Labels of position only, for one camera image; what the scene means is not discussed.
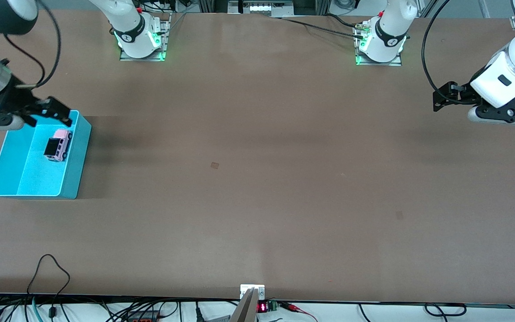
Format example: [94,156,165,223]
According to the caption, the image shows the pink jeep toy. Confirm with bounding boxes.
[43,129,73,162]

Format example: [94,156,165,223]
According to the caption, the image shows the cyan plastic bin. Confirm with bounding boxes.
[0,110,92,200]

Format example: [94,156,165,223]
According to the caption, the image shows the red black clip leads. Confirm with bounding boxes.
[279,301,319,322]

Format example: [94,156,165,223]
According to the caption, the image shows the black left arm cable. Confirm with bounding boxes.
[421,0,454,106]

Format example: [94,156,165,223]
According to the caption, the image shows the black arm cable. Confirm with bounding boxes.
[3,0,62,88]
[421,0,454,106]

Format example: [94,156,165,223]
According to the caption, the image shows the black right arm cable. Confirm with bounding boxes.
[3,0,62,88]

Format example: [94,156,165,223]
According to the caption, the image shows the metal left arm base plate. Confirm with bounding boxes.
[355,20,403,67]

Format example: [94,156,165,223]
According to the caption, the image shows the thin black table cable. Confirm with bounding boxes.
[324,13,364,28]

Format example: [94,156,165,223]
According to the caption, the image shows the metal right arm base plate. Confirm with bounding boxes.
[119,13,172,62]

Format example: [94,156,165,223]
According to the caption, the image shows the thick black table cable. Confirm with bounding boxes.
[280,17,365,40]

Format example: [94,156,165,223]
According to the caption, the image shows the black looped cable with ferrite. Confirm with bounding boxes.
[26,254,71,318]

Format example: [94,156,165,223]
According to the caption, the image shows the aluminium frame rack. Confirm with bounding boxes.
[197,0,332,17]

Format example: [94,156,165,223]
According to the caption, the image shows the black coiled cable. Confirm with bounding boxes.
[424,303,467,318]

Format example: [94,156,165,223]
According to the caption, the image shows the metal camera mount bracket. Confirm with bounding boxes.
[230,284,266,322]

